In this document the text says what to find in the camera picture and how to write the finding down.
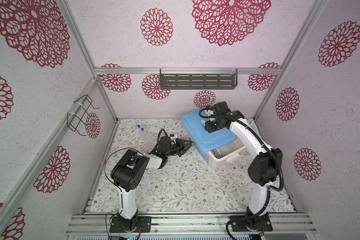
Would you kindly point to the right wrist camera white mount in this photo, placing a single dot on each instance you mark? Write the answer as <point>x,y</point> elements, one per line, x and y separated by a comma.
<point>210,113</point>

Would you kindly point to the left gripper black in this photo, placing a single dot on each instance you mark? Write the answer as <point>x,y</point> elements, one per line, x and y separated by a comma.
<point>182,145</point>

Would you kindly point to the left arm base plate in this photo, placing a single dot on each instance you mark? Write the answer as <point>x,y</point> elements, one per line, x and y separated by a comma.
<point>135,225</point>

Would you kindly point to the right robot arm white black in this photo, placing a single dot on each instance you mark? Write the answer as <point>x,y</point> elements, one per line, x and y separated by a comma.
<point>265,170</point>

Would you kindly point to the dark grey wall shelf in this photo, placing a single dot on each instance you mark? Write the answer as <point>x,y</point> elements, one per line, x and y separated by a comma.
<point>199,81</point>

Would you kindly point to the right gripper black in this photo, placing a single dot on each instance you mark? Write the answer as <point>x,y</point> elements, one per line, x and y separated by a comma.
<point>208,126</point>

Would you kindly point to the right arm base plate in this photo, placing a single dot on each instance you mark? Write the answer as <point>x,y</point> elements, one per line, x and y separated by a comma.
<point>257,224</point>

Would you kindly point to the aluminium rail base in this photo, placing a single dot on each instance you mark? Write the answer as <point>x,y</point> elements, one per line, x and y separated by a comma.
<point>98,224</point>

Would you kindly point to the white plastic bin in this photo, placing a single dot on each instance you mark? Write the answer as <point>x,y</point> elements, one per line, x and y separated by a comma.
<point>219,157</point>

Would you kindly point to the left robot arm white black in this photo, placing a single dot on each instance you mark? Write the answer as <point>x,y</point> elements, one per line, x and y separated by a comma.
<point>129,171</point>

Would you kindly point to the black wire wall basket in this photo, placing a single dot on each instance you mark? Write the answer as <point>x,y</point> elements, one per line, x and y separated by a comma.
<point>79,114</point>

